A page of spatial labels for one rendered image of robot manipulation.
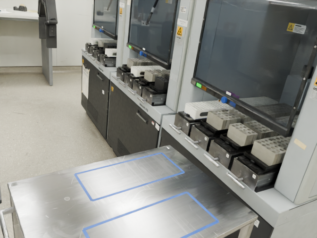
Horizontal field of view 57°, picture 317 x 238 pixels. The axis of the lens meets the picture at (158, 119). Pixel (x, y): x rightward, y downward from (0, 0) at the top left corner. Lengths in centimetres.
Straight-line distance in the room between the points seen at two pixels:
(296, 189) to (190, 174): 39
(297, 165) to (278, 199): 15
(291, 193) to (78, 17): 413
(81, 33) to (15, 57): 103
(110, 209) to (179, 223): 19
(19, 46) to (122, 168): 386
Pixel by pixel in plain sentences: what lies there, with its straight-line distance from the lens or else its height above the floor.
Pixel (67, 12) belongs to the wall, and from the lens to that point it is 474.
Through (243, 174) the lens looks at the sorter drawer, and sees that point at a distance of 121.
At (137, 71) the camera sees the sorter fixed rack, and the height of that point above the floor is 86.
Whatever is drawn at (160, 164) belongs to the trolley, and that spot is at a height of 82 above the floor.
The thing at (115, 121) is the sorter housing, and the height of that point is 37.
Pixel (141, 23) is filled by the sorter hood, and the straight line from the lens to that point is 205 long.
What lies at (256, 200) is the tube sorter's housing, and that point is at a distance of 120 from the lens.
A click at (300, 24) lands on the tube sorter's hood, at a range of 111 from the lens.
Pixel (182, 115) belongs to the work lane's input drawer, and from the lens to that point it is 150.
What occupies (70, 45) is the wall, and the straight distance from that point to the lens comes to 482.
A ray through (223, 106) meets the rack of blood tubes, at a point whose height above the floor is 86.
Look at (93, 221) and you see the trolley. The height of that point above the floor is 82.
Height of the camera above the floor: 139
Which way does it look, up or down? 24 degrees down
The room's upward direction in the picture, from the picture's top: 8 degrees clockwise
